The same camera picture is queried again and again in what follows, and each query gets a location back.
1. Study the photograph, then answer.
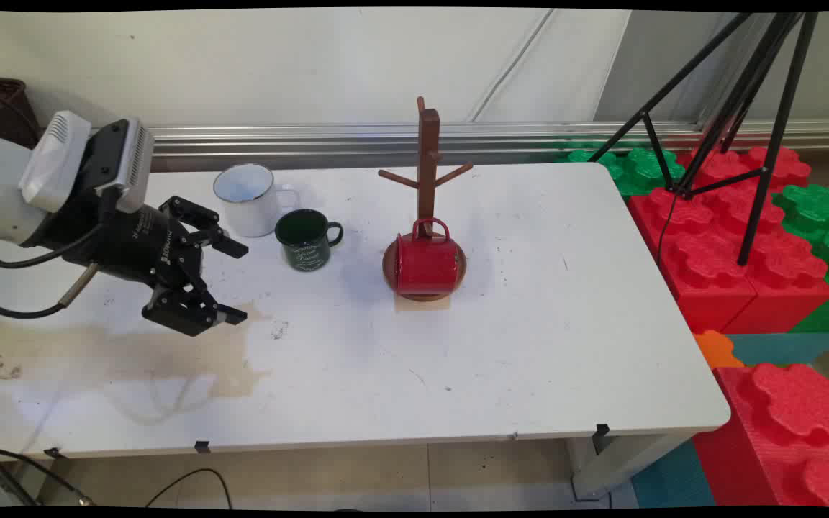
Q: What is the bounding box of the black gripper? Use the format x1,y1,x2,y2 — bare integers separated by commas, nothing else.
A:
26,196,250,337

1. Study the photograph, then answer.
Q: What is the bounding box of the red enamel mug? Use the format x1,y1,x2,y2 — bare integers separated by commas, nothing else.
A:
394,217,461,297

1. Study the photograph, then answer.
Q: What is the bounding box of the white enamel mug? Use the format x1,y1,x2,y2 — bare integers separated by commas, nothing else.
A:
213,163,302,239

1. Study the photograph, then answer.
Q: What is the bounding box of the dark green enamel mug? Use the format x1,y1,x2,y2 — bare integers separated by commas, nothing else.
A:
275,209,345,273

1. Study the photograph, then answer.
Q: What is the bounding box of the brown woven basket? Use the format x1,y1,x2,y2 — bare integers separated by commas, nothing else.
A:
0,76,45,150

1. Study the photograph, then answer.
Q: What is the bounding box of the brown wooden mug tree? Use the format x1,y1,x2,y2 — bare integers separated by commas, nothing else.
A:
377,96,474,302

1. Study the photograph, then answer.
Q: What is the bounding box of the green foam block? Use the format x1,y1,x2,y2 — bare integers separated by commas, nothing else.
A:
555,147,686,197
774,183,829,334

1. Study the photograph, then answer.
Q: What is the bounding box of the white table leg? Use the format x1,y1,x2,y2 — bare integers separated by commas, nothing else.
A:
566,430,696,503

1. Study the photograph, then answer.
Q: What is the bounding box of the red foam block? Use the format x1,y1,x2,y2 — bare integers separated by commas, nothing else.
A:
717,230,829,336
693,361,829,509
626,188,758,336
677,144,813,192

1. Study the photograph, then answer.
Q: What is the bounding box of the teal foam mat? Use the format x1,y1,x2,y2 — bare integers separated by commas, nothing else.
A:
630,439,717,509

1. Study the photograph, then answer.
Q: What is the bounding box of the orange foam piece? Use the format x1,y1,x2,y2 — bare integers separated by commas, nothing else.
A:
693,330,745,371

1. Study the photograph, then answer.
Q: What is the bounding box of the teal foam block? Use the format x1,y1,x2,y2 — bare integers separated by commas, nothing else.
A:
724,332,829,368

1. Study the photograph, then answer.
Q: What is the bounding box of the black cable with metal connector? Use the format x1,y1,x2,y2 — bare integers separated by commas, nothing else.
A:
0,263,101,320

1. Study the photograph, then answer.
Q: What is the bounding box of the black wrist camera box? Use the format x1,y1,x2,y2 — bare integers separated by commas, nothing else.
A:
93,118,155,214

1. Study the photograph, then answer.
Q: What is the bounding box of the aluminium rail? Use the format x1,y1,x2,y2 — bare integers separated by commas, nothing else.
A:
91,119,829,173

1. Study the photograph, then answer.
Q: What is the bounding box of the white vented camera mount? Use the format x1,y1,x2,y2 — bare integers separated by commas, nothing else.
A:
18,111,92,214

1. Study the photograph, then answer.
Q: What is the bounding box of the black camera cable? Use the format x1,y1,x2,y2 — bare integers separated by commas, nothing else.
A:
0,219,117,271

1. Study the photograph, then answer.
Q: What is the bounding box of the black floor cable loop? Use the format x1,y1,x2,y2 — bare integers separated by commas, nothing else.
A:
144,468,233,509

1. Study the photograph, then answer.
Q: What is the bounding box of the thick black cable with plug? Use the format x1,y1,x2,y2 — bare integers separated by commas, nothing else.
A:
0,446,96,507

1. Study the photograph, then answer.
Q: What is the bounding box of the thin black tripod cable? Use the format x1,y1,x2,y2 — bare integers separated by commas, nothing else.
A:
656,188,681,268

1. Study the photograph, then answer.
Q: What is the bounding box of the black camera tripod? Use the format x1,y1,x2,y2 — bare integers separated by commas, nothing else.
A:
587,11,820,267

